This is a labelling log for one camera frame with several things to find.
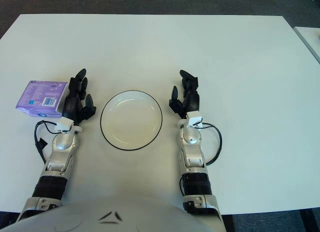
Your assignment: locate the white plate with black rim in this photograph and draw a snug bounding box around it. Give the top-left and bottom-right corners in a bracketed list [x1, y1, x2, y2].
[99, 90, 164, 151]

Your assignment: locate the black table leg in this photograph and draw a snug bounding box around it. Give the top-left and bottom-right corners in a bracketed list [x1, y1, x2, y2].
[297, 208, 316, 232]

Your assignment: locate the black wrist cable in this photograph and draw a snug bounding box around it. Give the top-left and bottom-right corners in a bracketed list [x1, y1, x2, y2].
[34, 120, 63, 165]
[199, 121, 223, 165]

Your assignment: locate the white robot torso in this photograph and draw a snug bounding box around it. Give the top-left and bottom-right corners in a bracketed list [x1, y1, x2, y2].
[0, 195, 223, 232]

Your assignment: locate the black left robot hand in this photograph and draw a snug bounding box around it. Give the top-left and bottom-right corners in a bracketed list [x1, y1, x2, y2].
[61, 68, 97, 127]

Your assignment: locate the purple tissue paper pack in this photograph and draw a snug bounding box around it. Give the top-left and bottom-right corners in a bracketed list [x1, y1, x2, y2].
[15, 79, 69, 118]

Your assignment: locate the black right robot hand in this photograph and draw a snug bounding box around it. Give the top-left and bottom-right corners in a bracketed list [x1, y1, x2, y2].
[168, 69, 201, 119]

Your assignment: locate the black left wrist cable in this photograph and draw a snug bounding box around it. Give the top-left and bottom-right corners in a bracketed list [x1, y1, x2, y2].
[34, 120, 63, 165]

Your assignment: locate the white side table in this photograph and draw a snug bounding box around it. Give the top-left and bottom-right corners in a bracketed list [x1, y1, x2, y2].
[293, 26, 320, 68]

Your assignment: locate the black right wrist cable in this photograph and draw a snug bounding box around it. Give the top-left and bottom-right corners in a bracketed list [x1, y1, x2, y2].
[199, 121, 223, 165]

